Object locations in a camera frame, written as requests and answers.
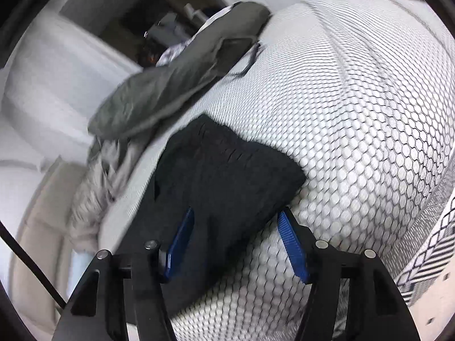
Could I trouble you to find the black cable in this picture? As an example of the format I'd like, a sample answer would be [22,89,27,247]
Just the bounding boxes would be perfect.
[0,220,68,309]

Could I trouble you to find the black white geometric cloth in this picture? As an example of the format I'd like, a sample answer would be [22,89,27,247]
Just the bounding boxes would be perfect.
[394,181,455,308]

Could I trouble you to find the light grey crumpled duvet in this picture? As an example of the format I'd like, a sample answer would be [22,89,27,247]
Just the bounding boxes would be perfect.
[67,137,157,253]

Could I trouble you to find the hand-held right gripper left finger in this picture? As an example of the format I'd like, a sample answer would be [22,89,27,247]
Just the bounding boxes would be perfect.
[53,207,195,341]

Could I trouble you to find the beige padded headboard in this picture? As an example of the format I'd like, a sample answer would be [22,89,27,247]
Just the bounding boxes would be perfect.
[7,158,91,315]

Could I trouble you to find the white honeycomb mattress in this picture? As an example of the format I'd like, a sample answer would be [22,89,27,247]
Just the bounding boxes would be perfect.
[96,0,455,341]

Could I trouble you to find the black pants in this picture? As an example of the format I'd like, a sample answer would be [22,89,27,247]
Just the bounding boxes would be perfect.
[115,114,307,320]

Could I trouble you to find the light blue pillow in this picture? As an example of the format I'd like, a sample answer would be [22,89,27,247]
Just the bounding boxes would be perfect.
[67,251,98,294]

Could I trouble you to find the olive grey cloth with strap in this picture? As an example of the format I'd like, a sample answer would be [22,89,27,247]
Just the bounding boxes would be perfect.
[88,1,273,140]

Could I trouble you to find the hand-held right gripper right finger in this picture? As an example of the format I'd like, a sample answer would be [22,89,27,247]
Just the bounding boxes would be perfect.
[277,208,422,341]

